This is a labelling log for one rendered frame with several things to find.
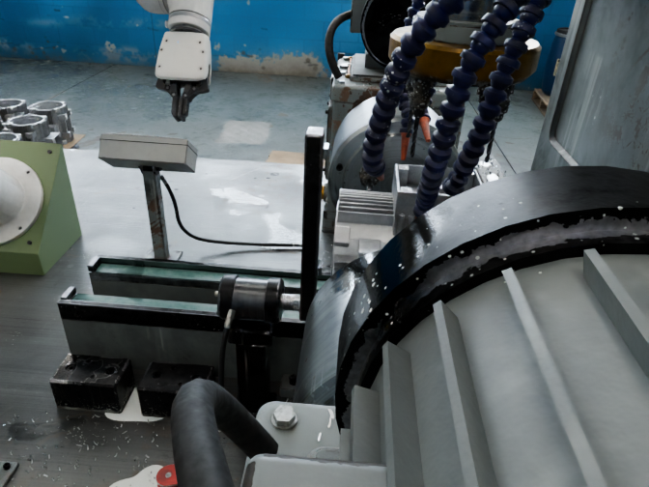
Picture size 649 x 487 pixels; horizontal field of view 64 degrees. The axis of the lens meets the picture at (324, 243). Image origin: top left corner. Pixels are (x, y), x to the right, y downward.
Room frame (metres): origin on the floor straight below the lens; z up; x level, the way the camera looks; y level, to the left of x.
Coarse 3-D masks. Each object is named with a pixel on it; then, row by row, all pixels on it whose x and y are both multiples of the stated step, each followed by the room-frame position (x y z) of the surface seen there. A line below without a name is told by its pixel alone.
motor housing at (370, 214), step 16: (352, 192) 0.70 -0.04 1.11; (368, 192) 0.71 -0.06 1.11; (384, 192) 0.72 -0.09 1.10; (352, 208) 0.65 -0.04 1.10; (368, 208) 0.65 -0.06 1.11; (384, 208) 0.66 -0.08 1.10; (336, 224) 0.64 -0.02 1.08; (352, 224) 0.64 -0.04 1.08; (368, 224) 0.64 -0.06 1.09; (384, 224) 0.64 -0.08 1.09; (352, 240) 0.62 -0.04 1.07; (384, 240) 0.63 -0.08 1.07; (336, 256) 0.61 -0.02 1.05; (352, 256) 0.61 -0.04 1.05
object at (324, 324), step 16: (368, 256) 0.46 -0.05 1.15; (336, 272) 0.46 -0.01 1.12; (352, 272) 0.44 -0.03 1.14; (320, 288) 0.47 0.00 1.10; (336, 288) 0.43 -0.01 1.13; (352, 288) 0.41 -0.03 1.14; (320, 304) 0.43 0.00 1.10; (336, 304) 0.40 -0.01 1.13; (320, 320) 0.40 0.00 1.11; (336, 320) 0.38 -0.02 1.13; (304, 336) 0.42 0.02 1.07; (320, 336) 0.37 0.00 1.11; (336, 336) 0.35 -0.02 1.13; (304, 352) 0.38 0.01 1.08; (320, 352) 0.35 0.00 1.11; (336, 352) 0.33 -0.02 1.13; (304, 368) 0.35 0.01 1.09; (320, 368) 0.33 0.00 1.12; (336, 368) 0.31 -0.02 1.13; (304, 384) 0.33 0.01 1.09; (320, 384) 0.31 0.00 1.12; (304, 400) 0.31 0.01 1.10; (320, 400) 0.30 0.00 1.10
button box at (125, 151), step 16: (112, 144) 0.94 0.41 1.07; (128, 144) 0.94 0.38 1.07; (144, 144) 0.94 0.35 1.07; (160, 144) 0.94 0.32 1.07; (176, 144) 0.94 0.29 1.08; (112, 160) 0.93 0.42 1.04; (128, 160) 0.92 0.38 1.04; (144, 160) 0.92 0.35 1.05; (160, 160) 0.92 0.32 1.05; (176, 160) 0.92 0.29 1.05; (192, 160) 0.96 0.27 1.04
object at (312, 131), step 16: (320, 128) 0.56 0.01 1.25; (304, 144) 0.54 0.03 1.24; (320, 144) 0.53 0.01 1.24; (304, 160) 0.53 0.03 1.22; (320, 160) 0.53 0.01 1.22; (304, 176) 0.53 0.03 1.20; (320, 176) 0.53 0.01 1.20; (304, 192) 0.53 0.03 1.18; (320, 192) 0.53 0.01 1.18; (304, 208) 0.53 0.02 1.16; (320, 208) 0.54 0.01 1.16; (304, 224) 0.53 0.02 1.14; (320, 224) 0.56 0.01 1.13; (304, 240) 0.53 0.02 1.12; (304, 256) 0.53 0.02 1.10; (304, 272) 0.53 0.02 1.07; (320, 272) 0.54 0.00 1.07; (304, 288) 0.53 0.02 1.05; (304, 304) 0.53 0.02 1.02; (304, 320) 0.53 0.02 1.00
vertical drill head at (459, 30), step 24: (432, 0) 0.68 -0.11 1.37; (480, 0) 0.63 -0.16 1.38; (456, 24) 0.62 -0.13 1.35; (480, 24) 0.62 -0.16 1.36; (432, 48) 0.60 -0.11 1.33; (456, 48) 0.59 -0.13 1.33; (528, 48) 0.61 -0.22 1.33; (432, 72) 0.60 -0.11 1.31; (480, 72) 0.59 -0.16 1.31; (528, 72) 0.61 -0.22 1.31; (408, 96) 0.72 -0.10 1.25; (480, 96) 0.71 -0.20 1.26
